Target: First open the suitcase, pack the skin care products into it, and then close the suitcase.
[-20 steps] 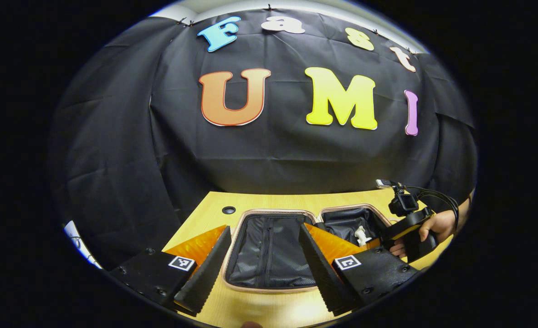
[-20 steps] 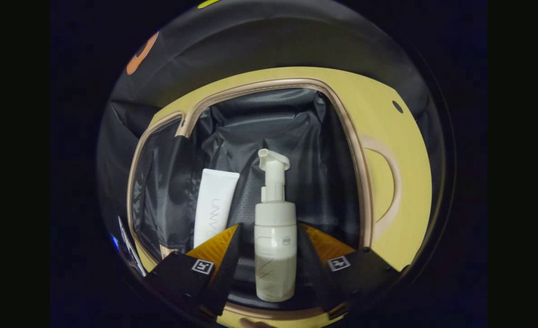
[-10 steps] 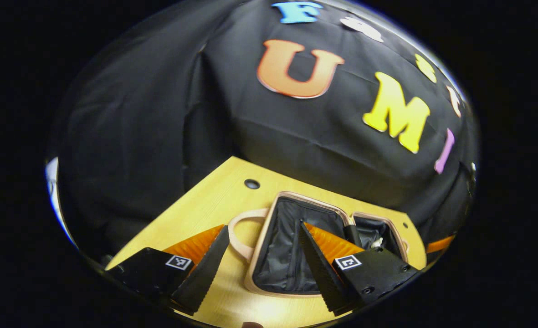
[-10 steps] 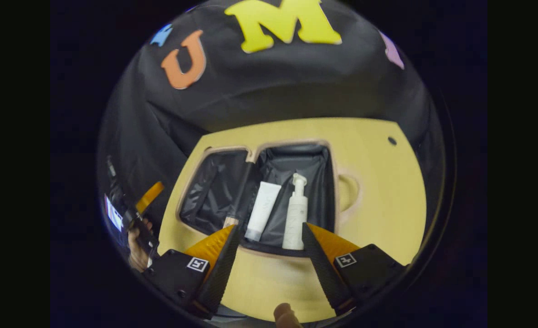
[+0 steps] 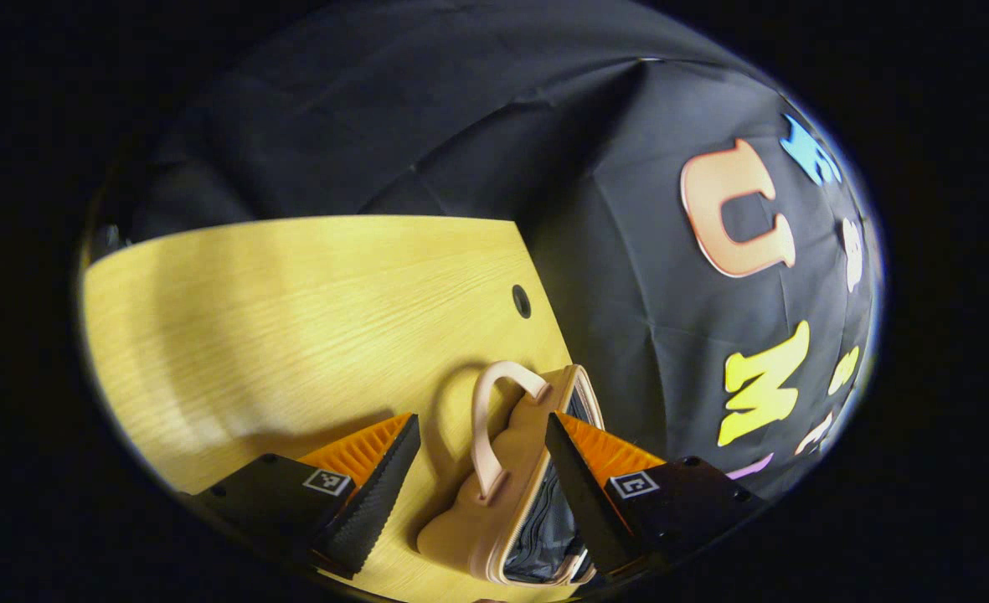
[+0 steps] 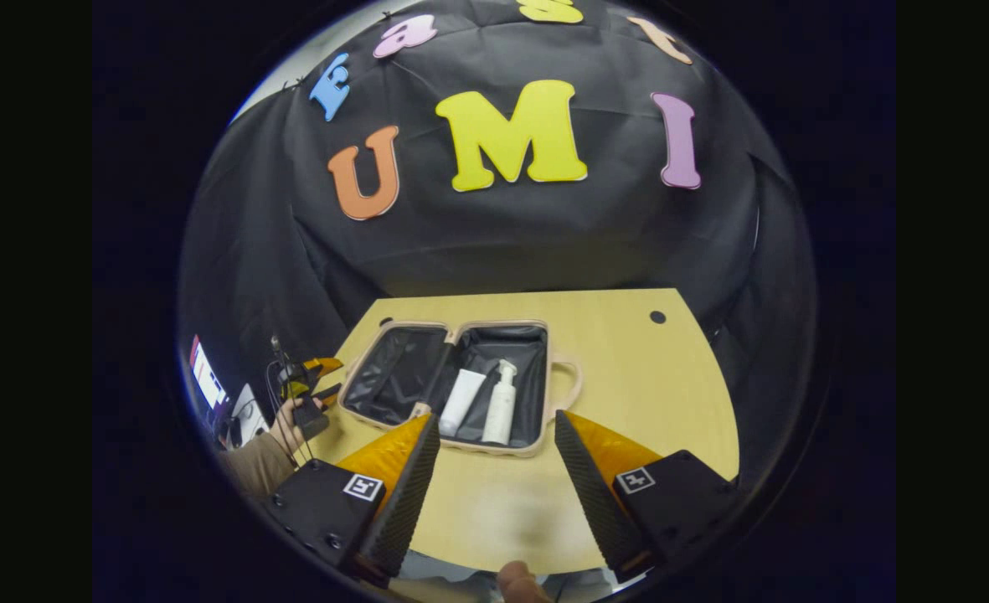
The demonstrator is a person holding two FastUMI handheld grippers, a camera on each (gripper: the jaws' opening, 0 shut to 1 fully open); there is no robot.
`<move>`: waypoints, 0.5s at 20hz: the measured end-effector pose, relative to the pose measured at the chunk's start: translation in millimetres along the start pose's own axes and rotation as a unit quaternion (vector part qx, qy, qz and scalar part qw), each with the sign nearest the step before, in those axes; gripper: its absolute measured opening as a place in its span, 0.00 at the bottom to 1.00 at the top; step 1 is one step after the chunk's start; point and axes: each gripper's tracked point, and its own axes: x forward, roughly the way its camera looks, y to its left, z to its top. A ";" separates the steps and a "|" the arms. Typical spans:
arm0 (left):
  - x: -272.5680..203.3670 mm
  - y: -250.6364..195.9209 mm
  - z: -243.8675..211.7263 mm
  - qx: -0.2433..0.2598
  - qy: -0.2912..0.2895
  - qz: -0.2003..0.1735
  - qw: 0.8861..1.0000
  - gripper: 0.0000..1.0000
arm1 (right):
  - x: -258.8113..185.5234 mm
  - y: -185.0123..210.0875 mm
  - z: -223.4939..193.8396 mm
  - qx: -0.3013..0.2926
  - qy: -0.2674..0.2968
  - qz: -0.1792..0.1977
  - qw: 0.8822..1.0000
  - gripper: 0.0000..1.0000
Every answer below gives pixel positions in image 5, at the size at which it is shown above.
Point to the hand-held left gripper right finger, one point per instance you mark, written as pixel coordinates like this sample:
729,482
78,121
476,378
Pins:
582,502

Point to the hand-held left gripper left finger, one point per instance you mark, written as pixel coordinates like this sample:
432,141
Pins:
377,502

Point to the beige pink suitcase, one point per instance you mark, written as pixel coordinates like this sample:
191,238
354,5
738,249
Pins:
461,536

